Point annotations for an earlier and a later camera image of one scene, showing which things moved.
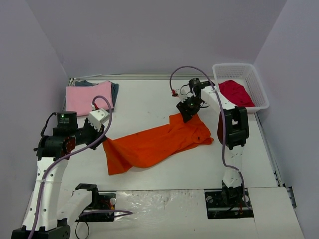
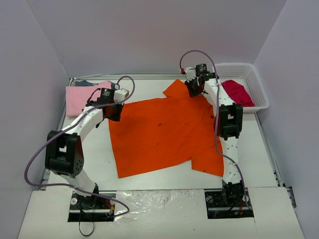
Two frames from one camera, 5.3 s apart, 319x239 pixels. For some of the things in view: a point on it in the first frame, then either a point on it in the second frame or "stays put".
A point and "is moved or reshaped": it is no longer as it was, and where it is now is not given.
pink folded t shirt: x=79 y=99 stays put
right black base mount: x=230 y=202 stays put
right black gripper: x=187 y=112 → x=195 y=88
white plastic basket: x=245 y=74 stays put
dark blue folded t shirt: x=114 y=88 stays put
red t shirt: x=236 y=93 stays put
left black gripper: x=95 y=138 → x=114 y=112
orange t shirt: x=144 y=148 is moved or reshaped
